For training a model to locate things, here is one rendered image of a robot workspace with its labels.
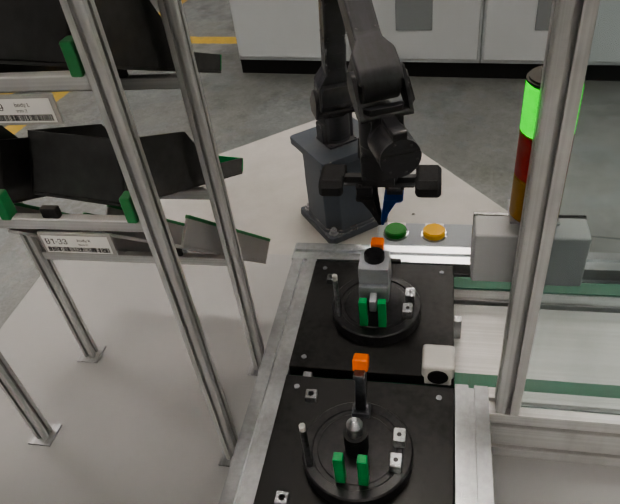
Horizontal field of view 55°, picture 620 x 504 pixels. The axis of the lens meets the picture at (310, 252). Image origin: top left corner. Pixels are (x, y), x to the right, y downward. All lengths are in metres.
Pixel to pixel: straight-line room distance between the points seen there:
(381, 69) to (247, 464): 0.55
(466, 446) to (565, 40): 0.51
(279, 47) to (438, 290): 3.32
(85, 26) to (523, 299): 0.51
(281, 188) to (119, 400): 0.65
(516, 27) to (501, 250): 3.21
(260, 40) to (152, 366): 3.31
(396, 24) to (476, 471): 3.32
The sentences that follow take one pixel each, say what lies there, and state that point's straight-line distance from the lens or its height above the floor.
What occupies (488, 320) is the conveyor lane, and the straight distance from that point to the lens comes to 1.03.
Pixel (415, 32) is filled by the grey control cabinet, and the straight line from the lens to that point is 3.91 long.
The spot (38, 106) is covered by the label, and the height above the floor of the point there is 1.44.
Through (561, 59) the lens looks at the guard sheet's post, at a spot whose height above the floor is 1.45.
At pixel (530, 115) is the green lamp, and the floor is 1.38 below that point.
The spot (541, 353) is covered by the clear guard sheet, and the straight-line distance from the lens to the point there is 0.79.
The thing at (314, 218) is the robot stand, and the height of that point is 0.88.
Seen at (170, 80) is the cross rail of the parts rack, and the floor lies 1.39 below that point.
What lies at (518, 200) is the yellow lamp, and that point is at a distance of 0.65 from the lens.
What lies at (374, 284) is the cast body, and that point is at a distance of 0.89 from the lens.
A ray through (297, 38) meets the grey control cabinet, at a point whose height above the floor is 0.26.
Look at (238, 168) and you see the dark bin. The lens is 0.90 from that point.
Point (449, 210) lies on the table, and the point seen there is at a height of 0.86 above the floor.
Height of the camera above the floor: 1.66
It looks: 40 degrees down
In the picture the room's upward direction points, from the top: 8 degrees counter-clockwise
